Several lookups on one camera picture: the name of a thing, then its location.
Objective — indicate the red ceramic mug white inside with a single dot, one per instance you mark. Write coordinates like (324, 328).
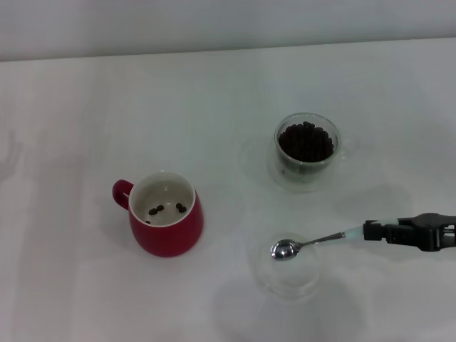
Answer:
(167, 238)

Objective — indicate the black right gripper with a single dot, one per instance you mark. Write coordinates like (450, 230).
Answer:
(445, 235)

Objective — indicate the clear shallow glass dish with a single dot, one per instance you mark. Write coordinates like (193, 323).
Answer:
(285, 278)

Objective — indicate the clear double-walled glass cup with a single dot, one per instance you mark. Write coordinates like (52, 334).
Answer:
(285, 167)

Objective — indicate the pile of dark coffee beans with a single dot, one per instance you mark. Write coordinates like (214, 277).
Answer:
(306, 142)

